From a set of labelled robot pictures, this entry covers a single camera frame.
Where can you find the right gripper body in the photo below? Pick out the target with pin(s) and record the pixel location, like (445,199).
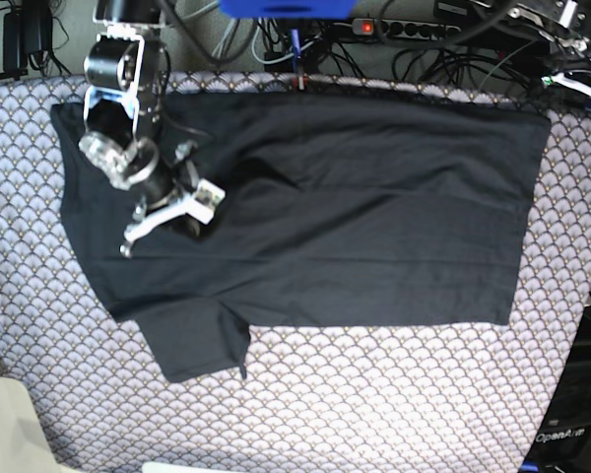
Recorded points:
(163,190)

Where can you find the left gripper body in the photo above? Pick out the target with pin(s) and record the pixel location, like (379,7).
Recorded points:
(563,80)

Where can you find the dark navy T-shirt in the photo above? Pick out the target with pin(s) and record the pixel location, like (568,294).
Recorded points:
(340,211)

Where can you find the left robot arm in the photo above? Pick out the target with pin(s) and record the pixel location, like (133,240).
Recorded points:
(566,26)

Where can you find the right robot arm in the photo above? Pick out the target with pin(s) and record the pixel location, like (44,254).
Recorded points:
(124,107)

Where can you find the white power strip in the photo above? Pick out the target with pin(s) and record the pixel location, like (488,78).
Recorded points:
(403,29)

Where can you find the black adapter on floor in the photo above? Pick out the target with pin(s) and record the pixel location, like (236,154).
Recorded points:
(26,31)

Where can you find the beige cardboard box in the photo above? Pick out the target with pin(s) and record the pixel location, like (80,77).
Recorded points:
(23,446)

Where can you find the fan-patterned tablecloth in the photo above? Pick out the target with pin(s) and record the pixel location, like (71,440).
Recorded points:
(457,398)

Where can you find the black OpenArm box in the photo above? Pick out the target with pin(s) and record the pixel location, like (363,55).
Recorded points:
(563,443)

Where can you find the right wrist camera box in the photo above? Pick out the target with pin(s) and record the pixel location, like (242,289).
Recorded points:
(204,201)

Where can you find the blue-handled red clamp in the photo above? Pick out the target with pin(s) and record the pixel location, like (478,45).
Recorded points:
(298,48)

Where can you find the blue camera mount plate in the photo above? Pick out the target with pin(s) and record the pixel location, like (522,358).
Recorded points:
(288,9)

